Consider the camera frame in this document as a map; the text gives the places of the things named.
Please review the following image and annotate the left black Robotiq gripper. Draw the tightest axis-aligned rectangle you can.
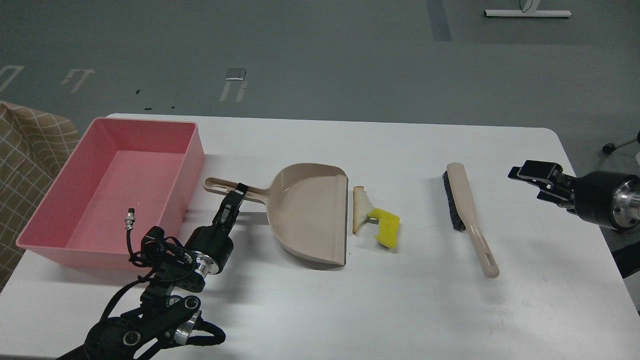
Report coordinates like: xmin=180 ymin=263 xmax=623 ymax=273
xmin=185 ymin=183 xmax=249 ymax=276

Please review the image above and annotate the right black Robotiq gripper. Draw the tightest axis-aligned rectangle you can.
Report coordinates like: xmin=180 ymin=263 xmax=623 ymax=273
xmin=508 ymin=160 xmax=640 ymax=231

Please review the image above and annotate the beige plastic dustpan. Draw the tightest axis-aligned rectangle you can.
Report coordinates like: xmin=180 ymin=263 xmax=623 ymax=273
xmin=202 ymin=162 xmax=349 ymax=266

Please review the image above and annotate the beige hand brush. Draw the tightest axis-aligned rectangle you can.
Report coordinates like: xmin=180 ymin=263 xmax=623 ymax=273
xmin=442 ymin=162 xmax=500 ymax=279

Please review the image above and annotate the bread slice piece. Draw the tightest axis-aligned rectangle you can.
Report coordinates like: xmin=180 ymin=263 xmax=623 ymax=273
xmin=352 ymin=186 xmax=375 ymax=235

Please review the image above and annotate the yellow sponge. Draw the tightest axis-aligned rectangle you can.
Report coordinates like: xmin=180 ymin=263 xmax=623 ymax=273
xmin=367 ymin=207 xmax=400 ymax=249

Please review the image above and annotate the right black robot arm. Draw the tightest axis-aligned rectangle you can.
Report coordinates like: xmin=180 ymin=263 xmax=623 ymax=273
xmin=507 ymin=160 xmax=640 ymax=232

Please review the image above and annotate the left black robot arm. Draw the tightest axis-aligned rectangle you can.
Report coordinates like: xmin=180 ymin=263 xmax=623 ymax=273
xmin=61 ymin=183 xmax=249 ymax=360

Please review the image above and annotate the pink plastic bin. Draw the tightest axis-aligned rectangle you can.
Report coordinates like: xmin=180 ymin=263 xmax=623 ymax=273
xmin=16 ymin=118 xmax=205 ymax=271

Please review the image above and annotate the chair caster wheel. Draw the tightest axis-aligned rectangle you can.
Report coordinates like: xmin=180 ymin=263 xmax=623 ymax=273
xmin=601 ymin=131 xmax=640 ymax=155

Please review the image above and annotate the grey floor plate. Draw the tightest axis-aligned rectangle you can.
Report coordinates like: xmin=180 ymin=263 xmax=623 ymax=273
xmin=225 ymin=68 xmax=247 ymax=81

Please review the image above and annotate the brown checkered cloth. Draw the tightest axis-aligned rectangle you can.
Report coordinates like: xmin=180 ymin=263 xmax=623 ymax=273
xmin=0 ymin=101 xmax=80 ymax=287

